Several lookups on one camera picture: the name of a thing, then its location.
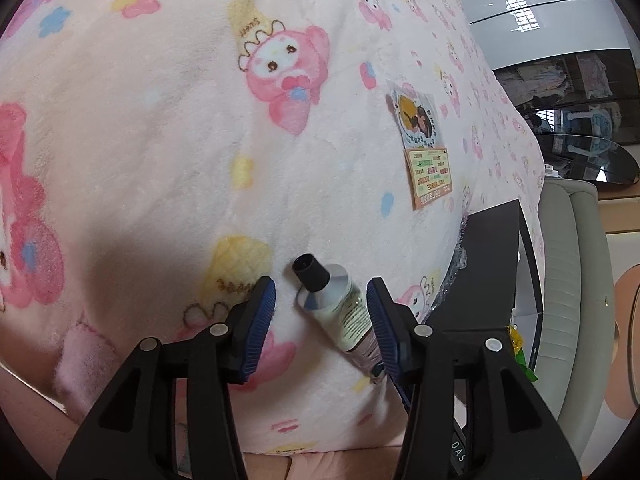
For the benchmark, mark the white tube with black cap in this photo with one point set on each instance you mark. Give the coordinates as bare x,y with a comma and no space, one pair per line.
332,307

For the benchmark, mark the grey leather chair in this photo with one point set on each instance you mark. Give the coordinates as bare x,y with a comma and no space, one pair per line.
575,320

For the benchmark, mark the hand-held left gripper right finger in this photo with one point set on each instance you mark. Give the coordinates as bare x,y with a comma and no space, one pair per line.
378,320

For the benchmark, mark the black glass tv stand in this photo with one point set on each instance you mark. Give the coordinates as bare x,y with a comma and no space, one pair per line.
575,120

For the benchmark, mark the cartoon sticker card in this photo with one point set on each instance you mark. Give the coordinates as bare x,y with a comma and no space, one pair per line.
414,116

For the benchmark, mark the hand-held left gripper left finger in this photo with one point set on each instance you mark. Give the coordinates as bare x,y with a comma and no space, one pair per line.
260,320

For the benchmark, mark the yellow green wrapper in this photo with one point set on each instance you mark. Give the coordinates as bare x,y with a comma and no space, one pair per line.
520,352

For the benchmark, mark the pink cartoon printed blanket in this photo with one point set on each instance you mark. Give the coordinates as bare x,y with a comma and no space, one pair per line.
225,135

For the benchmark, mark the orange printed card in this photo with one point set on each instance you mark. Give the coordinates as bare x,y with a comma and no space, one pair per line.
430,177

